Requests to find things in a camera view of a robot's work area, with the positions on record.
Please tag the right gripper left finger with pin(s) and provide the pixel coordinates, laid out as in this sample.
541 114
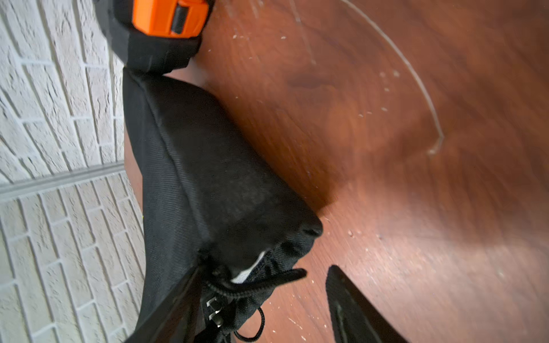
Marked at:
175 319

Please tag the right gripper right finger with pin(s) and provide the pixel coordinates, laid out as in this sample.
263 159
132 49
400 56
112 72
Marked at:
354 318

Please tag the black drawstring bag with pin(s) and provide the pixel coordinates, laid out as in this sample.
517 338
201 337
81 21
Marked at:
208 199

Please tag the black plastic tool case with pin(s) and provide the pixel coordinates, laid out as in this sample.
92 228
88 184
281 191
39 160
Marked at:
154 36

